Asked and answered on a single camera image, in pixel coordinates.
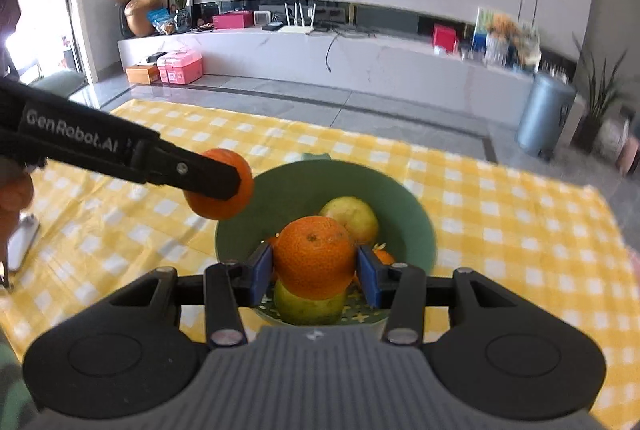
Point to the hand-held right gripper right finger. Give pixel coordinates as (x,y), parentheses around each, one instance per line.
(369,277)

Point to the white router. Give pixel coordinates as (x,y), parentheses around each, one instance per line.
(297,28)

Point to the flat magenta box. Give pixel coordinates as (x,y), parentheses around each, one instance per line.
(232,20)

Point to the small painted picture board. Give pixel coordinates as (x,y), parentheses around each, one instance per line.
(479,30)

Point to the small black box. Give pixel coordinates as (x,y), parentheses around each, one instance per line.
(272,27)

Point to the long-leaf potted plant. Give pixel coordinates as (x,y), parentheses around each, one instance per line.
(587,133)

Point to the brown teddy bear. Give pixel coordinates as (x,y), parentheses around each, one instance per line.
(502,26)

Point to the yellow lemon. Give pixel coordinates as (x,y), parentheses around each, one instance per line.
(307,309)
(352,220)

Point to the printed round fan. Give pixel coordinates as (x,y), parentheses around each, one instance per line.
(528,35)

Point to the yellow checkered tablecloth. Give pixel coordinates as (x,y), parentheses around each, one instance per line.
(500,220)

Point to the orange cardboard box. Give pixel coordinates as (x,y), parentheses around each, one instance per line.
(142,74)

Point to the person's left hand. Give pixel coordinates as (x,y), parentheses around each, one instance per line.
(15,197)

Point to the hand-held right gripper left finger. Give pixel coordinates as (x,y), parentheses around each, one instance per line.
(262,272)

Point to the green colander bowl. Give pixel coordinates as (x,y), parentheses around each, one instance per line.
(300,190)

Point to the large pink storage box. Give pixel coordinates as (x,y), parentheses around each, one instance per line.
(186,68)

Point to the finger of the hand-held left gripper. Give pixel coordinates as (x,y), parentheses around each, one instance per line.
(200,171)

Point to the small pink heater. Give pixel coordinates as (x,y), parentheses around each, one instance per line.
(630,158)

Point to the teal patterned cloth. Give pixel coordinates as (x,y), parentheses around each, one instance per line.
(15,385)

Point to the white marble television console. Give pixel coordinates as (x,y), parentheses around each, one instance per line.
(400,75)

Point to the red gift box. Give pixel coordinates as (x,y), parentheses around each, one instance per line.
(445,39)

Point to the small pink storage box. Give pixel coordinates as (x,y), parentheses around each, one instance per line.
(164,71)

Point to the white ceramic vase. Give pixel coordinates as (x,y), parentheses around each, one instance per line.
(496,50)

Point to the white plastic bag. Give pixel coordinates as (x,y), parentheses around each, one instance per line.
(611,140)

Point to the small white clock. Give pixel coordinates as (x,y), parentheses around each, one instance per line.
(262,18)

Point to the blue snack bag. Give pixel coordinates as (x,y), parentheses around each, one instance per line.
(161,21)

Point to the golden round vase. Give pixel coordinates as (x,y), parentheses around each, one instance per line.
(142,16)

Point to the grey-blue pedal trash can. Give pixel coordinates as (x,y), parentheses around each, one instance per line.
(542,115)

